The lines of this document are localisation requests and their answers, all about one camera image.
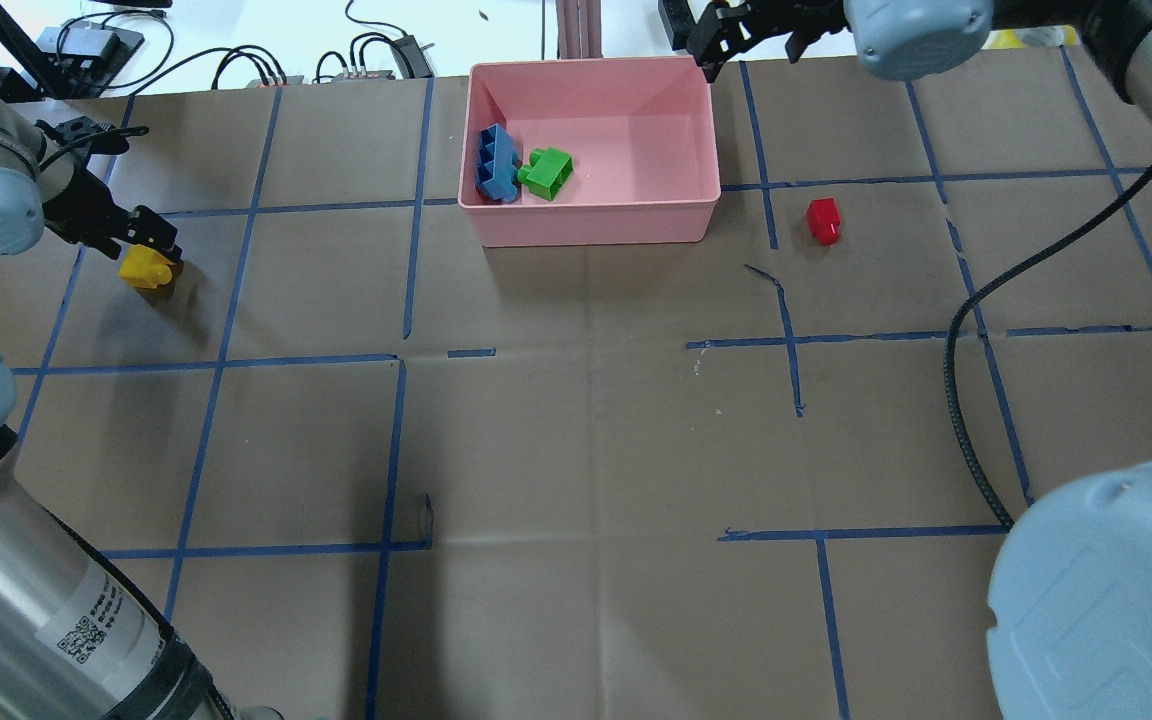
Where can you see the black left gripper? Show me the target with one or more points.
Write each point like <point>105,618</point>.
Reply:
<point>79,207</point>

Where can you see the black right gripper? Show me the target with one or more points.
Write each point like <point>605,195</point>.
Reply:
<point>808,32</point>

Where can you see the yellow toy block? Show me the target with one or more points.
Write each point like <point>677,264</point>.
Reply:
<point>147,269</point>

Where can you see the green toy block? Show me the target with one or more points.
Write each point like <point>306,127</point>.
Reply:
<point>545,172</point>

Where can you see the blue toy block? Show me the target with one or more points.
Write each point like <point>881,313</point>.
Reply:
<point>497,161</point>

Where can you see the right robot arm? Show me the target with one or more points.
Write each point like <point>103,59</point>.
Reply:
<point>878,207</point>

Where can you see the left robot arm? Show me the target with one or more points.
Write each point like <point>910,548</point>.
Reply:
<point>78,639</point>

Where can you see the pink plastic box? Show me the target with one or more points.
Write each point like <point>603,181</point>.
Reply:
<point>640,131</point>

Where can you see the red toy block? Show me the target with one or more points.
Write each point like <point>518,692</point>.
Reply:
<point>823,220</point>

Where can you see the grey power strip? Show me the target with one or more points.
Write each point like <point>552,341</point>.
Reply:
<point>358,76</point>

